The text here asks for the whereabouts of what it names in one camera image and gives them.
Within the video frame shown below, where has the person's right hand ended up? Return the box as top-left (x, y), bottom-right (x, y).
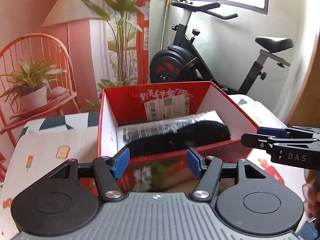
top-left (303, 169), bottom-right (320, 221)

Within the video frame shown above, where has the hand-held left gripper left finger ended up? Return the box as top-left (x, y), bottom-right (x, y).
top-left (48, 147), bottom-right (130, 202)

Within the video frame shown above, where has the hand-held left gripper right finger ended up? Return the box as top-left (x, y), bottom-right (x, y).
top-left (186, 147), bottom-right (271, 202)

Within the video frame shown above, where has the black exercise bike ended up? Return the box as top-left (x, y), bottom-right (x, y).
top-left (149, 1), bottom-right (294, 95)

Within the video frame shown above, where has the printed white cloth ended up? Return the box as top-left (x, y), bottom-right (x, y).
top-left (0, 94), bottom-right (307, 230)

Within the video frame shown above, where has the red cardboard box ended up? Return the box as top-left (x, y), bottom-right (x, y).
top-left (97, 81), bottom-right (262, 196)

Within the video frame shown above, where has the wooden panel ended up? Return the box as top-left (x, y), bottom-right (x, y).
top-left (287, 27), bottom-right (320, 128)

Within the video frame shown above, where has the black garment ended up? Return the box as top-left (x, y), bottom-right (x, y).
top-left (116, 110), bottom-right (232, 158)

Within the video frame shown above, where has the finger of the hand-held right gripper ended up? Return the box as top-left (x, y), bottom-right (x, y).
top-left (241, 133), bottom-right (319, 151)
top-left (257, 126), bottom-right (320, 137)

